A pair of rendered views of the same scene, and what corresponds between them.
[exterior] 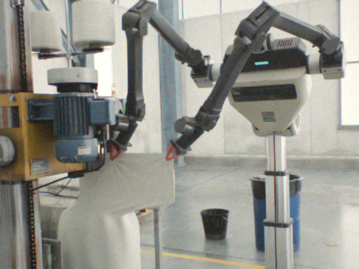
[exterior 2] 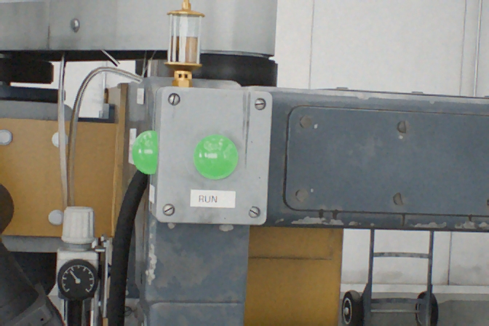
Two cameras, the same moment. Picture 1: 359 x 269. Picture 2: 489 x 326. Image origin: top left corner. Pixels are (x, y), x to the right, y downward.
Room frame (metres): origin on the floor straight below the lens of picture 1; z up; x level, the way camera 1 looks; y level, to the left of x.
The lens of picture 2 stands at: (2.63, -0.12, 1.32)
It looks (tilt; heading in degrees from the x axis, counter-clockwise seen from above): 3 degrees down; 141
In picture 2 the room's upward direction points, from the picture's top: 3 degrees clockwise
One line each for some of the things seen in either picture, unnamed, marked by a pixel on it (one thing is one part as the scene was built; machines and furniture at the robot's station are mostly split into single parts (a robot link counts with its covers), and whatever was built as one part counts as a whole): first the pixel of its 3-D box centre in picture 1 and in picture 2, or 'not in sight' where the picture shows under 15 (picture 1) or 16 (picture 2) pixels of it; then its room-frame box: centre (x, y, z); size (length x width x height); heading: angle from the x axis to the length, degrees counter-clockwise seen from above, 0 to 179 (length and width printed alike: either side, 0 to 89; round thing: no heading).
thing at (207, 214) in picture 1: (214, 224); not in sight; (4.25, -0.34, 0.13); 0.30 x 0.30 x 0.26
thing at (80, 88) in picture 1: (73, 89); (1, 72); (1.56, 0.37, 1.35); 0.12 x 0.12 x 0.04
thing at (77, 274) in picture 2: not in sight; (77, 279); (1.86, 0.32, 1.16); 0.04 x 0.02 x 0.04; 63
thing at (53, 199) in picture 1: (68, 197); not in sight; (4.94, 1.31, 0.32); 0.67 x 0.42 x 0.14; 157
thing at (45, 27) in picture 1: (43, 31); not in sight; (1.81, 0.55, 1.61); 0.15 x 0.14 x 0.17; 63
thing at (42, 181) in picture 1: (66, 178); not in sight; (4.94, 1.32, 0.56); 0.66 x 0.43 x 0.15; 150
